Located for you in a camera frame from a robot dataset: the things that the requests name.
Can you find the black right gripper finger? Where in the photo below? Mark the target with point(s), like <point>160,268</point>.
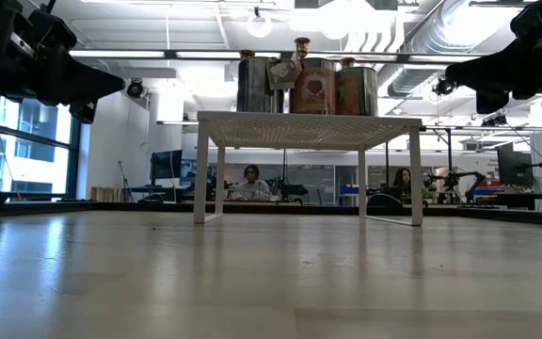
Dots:
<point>487,70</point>

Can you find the black monitor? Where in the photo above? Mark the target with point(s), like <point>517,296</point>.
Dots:
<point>166,165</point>
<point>513,167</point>

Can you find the long ceiling light bar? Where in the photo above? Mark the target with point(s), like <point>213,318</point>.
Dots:
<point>196,54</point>

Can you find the silver candle tin with tag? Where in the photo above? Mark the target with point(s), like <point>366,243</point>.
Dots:
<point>252,89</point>

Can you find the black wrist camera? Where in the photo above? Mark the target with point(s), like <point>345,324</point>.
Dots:
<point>530,23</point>
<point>52,30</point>

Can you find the black ceiling spotlight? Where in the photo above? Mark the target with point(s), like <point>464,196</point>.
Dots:
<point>135,89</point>
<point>442,87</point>

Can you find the blue box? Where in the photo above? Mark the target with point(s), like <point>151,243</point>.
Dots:
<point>348,190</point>

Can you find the person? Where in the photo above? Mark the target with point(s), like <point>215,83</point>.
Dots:
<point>402,181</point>
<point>252,188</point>

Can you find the black office chair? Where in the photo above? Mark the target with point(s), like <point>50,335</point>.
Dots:
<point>384,201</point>

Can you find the wooden slat stack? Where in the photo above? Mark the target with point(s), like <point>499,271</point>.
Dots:
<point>106,194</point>

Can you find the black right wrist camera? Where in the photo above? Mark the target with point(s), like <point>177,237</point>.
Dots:
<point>530,23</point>

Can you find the black track spotlight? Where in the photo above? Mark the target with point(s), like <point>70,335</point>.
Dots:
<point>494,121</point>

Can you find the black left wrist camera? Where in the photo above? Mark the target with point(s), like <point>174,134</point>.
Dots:
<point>52,30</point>

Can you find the white perforated metal shelf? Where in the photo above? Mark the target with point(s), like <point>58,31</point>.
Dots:
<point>299,117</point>

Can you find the orange-labelled candle tin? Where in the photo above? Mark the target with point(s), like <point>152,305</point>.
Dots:
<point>313,94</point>
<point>358,94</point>

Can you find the silver ventilation duct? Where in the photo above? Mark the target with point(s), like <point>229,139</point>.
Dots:
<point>421,42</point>

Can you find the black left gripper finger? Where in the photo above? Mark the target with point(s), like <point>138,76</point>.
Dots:
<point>73,75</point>

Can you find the black metal table frame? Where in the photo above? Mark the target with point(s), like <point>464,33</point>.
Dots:
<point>134,207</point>

